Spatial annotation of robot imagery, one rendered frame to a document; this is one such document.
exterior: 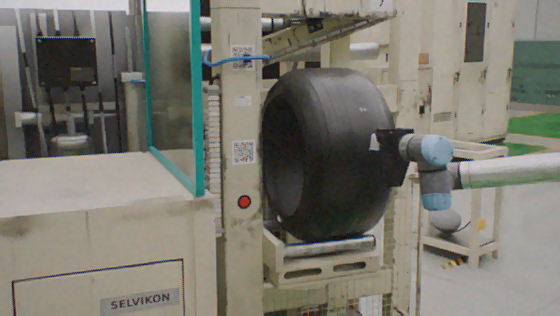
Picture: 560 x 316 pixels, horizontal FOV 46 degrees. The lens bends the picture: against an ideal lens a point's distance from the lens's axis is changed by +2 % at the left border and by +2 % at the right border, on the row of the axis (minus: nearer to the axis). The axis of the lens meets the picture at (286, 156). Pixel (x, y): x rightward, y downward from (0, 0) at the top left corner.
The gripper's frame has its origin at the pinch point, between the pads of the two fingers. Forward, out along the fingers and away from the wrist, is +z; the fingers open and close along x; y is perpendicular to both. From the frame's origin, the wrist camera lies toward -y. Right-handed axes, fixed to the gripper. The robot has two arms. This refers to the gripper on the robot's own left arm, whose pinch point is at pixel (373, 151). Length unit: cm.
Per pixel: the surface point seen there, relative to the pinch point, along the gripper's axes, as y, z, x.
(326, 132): 6.3, 3.1, 13.7
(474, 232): -76, 190, -179
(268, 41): 38, 57, 12
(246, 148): 1.7, 21.0, 33.1
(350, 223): -23.1, 9.8, 3.3
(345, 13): 47, 42, -13
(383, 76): 40, 403, -234
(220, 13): 42, 17, 41
